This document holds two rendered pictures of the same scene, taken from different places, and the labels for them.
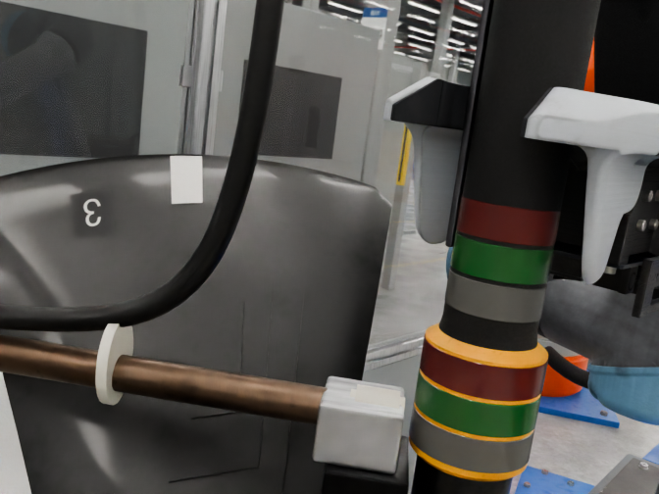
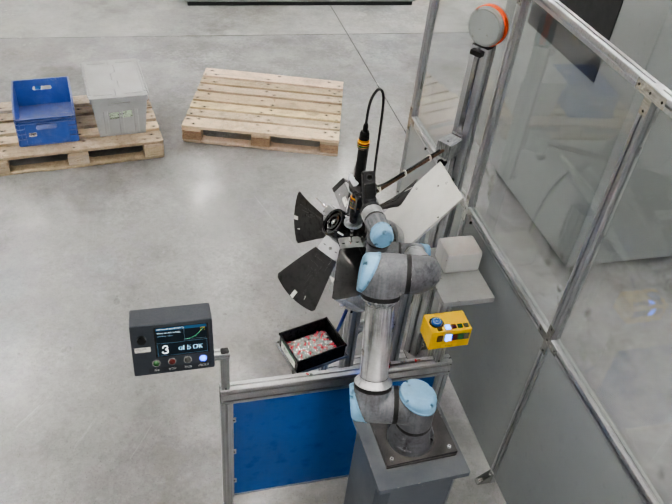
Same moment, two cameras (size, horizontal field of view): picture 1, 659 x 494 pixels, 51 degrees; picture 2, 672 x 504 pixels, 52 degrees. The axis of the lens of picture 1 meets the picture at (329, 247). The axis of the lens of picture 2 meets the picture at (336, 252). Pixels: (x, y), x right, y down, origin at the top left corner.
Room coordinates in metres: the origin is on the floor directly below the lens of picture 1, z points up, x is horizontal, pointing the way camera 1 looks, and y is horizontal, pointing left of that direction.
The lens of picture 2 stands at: (1.31, -1.85, 2.88)
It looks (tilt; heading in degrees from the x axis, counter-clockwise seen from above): 40 degrees down; 122
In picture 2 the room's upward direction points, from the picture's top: 7 degrees clockwise
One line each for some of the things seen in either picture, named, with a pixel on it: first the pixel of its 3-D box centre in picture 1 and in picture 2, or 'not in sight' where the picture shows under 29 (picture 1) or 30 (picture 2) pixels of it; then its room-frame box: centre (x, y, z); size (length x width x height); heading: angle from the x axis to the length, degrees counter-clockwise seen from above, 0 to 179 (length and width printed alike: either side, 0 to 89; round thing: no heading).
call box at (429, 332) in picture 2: not in sight; (445, 330); (0.70, -0.06, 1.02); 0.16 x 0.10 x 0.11; 50
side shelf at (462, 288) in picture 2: not in sight; (453, 274); (0.50, 0.44, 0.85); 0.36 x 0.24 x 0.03; 140
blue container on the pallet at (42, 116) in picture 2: not in sight; (45, 110); (-2.88, 0.63, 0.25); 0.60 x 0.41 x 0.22; 147
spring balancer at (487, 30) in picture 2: not in sight; (488, 25); (0.30, 0.66, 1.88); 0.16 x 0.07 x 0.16; 175
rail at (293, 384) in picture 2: not in sight; (338, 378); (0.45, -0.37, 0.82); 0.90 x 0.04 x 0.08; 50
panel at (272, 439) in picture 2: not in sight; (330, 435); (0.45, -0.37, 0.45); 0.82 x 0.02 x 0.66; 50
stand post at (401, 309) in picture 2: not in sight; (398, 318); (0.35, 0.28, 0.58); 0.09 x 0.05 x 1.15; 140
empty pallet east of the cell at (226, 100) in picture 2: not in sight; (268, 109); (-1.98, 2.06, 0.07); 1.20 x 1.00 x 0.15; 34
